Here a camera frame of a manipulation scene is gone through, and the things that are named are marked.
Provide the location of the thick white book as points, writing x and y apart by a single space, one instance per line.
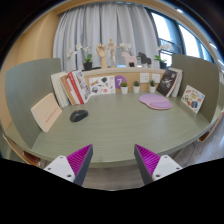
58 88

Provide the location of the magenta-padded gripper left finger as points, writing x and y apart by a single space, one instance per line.
61 166

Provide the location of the purple mouse pad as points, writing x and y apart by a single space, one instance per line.
155 101

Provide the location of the red book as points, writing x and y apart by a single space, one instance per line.
75 87

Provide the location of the white illustrated sticker card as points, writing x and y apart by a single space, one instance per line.
101 85

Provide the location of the round purple number sign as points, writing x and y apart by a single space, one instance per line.
119 80

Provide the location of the grey curtain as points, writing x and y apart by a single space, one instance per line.
100 23

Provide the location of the dark grey horse figure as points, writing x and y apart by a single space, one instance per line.
144 59

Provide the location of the black computer mouse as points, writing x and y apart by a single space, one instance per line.
78 115

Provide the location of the wooden chair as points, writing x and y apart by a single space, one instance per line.
28 157
213 128

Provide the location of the small potted plant white pot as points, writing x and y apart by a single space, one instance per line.
136 89
124 90
152 89

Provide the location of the black book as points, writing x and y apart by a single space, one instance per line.
166 82

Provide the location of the wooden ledge with white top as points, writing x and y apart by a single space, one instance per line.
133 70

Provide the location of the grey-green desk partition panel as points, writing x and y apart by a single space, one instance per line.
26 83
196 73

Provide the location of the window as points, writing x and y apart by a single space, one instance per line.
186 43

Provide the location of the white wall outlet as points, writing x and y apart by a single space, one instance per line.
144 77
156 78

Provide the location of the white card with colourful pictures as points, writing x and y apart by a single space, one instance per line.
192 99

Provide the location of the beige book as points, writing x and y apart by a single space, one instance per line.
46 112

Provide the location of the white orchid in black pot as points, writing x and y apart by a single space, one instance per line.
87 66
163 65
126 46

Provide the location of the wooden hand model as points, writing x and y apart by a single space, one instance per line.
102 53

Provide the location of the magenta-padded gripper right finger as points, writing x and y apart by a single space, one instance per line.
163 166

